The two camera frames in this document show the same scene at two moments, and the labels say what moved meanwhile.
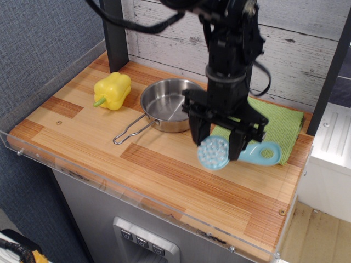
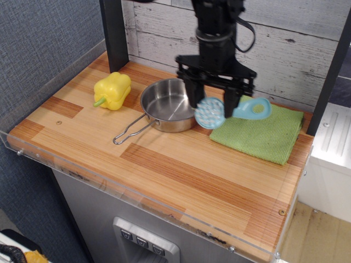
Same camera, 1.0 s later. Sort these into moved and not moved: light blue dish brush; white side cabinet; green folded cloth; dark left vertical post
Moved: light blue dish brush
Not moved: white side cabinet; dark left vertical post; green folded cloth
